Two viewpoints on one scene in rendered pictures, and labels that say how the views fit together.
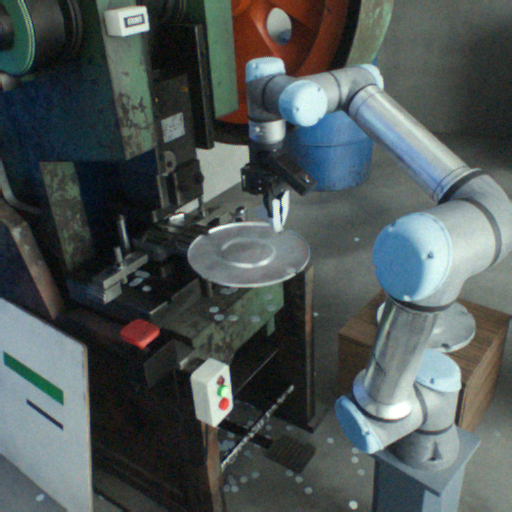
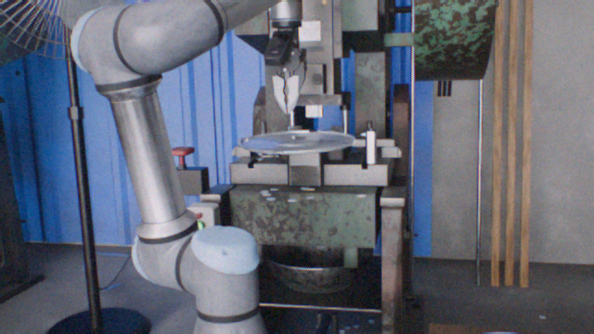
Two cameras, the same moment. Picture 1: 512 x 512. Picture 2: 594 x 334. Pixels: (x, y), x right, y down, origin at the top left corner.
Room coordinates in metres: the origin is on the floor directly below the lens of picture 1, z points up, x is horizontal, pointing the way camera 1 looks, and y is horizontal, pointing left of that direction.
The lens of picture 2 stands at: (0.57, -1.33, 0.98)
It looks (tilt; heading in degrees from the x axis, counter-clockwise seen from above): 10 degrees down; 65
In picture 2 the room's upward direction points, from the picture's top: 2 degrees counter-clockwise
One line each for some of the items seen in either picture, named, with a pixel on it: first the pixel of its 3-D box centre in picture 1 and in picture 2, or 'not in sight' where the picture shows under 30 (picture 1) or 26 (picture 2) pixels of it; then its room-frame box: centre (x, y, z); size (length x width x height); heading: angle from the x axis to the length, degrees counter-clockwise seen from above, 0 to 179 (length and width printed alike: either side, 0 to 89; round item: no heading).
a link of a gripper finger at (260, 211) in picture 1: (266, 214); (282, 94); (1.12, -0.04, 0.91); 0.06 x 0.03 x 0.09; 52
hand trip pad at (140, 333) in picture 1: (141, 343); (182, 161); (0.94, 0.24, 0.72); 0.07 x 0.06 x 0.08; 53
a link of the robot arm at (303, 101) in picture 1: (302, 98); not in sight; (1.05, -0.11, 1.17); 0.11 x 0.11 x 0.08; 28
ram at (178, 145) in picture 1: (160, 136); (310, 42); (1.32, 0.20, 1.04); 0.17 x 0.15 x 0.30; 53
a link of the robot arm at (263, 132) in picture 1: (266, 129); (285, 12); (1.13, -0.05, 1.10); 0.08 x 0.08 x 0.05
